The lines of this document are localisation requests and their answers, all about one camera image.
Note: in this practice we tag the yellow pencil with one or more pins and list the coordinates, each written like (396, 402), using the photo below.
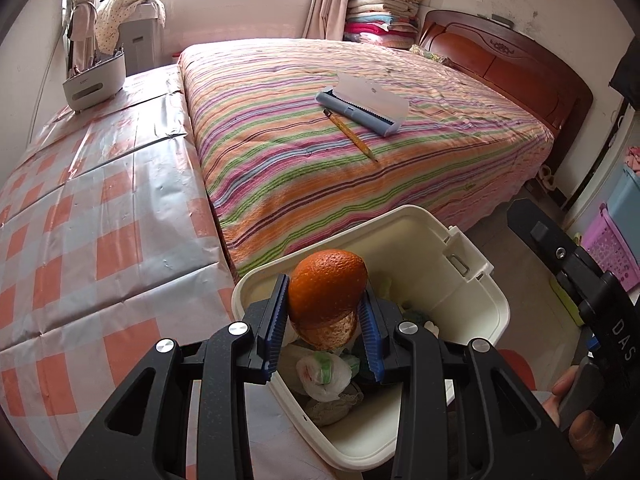
(362, 147)

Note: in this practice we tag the wooden headboard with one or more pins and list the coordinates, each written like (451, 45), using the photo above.
(515, 66)

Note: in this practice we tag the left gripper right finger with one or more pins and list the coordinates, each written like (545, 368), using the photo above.
(464, 413)

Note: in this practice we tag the right pink curtain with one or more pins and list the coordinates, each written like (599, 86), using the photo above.
(325, 19)

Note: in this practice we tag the floral cloth on cabinet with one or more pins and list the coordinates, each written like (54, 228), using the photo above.
(112, 13)

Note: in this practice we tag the white desk organizer box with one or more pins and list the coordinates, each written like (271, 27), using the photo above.
(96, 84)

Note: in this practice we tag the white green plastic bag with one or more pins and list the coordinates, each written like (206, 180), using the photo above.
(324, 376)

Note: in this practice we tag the left pink curtain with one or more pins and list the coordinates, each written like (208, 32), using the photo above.
(81, 35)

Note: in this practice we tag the pink curtain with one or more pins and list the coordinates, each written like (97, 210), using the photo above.
(81, 35)
(325, 19)

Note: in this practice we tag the stack of folded quilts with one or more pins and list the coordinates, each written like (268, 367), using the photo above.
(386, 23)

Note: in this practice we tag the checkered plastic tablecloth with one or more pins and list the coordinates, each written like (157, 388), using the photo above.
(108, 245)

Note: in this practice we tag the purple plastic basket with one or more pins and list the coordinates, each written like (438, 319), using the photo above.
(606, 245)

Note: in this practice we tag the orange peel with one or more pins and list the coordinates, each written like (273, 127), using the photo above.
(323, 297)

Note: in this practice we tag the person's right hand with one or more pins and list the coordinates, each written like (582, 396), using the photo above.
(591, 439)

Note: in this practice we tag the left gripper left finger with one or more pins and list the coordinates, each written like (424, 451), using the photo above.
(141, 430)

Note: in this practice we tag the striped bed cover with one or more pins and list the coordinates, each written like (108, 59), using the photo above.
(281, 176)

